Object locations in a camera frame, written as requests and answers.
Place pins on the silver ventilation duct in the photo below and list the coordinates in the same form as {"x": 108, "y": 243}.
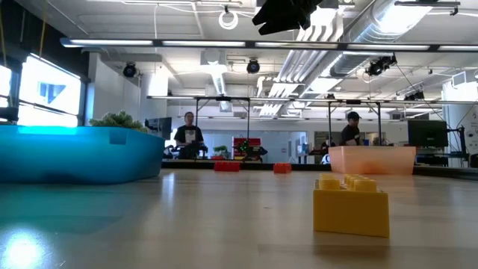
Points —
{"x": 358, "y": 56}

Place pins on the black computer monitor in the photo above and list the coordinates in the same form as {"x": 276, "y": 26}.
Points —
{"x": 162, "y": 127}
{"x": 427, "y": 133}

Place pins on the yellow toy brick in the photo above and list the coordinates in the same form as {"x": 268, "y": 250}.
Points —
{"x": 351, "y": 213}

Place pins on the black ceiling camera cluster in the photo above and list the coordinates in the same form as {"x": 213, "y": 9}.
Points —
{"x": 379, "y": 66}

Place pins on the person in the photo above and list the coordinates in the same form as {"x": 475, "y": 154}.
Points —
{"x": 350, "y": 134}
{"x": 188, "y": 134}

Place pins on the green artificial potted plant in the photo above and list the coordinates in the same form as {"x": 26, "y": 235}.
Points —
{"x": 117, "y": 120}

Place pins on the long ceiling light bar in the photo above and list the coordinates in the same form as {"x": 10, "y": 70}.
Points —
{"x": 201, "y": 43}

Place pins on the red toy brick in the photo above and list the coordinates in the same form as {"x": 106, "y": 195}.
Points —
{"x": 227, "y": 167}

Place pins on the small background plant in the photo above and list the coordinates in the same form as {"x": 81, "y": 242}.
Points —
{"x": 221, "y": 150}

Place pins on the blue plastic bin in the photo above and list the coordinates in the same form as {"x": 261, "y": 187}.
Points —
{"x": 74, "y": 157}

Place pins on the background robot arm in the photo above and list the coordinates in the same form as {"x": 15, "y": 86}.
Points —
{"x": 249, "y": 152}
{"x": 172, "y": 152}

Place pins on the black metal frame stand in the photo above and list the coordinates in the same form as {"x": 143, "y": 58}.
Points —
{"x": 373, "y": 102}
{"x": 224, "y": 99}

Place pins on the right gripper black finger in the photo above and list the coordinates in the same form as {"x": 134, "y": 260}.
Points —
{"x": 284, "y": 11}
{"x": 287, "y": 27}

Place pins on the translucent orange plastic bin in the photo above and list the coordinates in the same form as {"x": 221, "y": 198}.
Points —
{"x": 373, "y": 158}

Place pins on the red tool cabinet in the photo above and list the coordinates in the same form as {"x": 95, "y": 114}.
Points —
{"x": 254, "y": 142}

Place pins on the orange toy brick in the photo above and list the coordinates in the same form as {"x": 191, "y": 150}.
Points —
{"x": 282, "y": 168}

